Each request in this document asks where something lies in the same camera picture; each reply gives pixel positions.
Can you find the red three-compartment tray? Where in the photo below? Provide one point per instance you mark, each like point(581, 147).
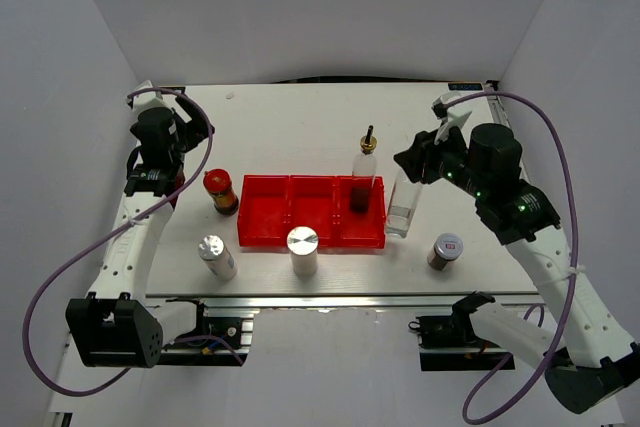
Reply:
point(272, 205)

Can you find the glass bottle with dark sauce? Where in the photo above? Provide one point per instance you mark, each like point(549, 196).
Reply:
point(363, 173)

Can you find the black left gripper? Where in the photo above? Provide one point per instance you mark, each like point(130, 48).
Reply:
point(197, 129)

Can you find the silver-lid white shaker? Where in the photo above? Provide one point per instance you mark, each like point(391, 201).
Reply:
point(214, 253)

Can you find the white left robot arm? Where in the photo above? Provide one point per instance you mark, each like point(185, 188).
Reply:
point(113, 325)

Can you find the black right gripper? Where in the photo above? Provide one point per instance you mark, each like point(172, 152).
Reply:
point(411, 160)

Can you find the clear glass bottle gold spout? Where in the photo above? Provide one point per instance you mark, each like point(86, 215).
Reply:
point(402, 206)

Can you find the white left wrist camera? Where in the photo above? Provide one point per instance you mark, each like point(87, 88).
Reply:
point(146, 101)

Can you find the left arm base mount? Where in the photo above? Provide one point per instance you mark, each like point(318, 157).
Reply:
point(218, 340)

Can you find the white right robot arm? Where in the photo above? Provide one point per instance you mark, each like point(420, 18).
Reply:
point(595, 357)

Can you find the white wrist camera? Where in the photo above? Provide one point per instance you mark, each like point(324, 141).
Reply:
point(146, 101)
point(449, 117)

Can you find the silver-top white cylinder canister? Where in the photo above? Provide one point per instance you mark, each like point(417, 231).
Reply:
point(302, 243)

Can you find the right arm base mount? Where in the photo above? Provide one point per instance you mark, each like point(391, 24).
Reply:
point(447, 343)

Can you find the white-lid brown spice jar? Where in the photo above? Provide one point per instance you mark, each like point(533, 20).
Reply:
point(447, 248)

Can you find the blue right corner sticker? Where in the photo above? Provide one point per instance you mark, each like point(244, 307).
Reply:
point(465, 86)

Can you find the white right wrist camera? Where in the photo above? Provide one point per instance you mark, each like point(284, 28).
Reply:
point(449, 117)

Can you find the red-lid sauce jar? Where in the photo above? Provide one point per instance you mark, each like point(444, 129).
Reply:
point(218, 185)

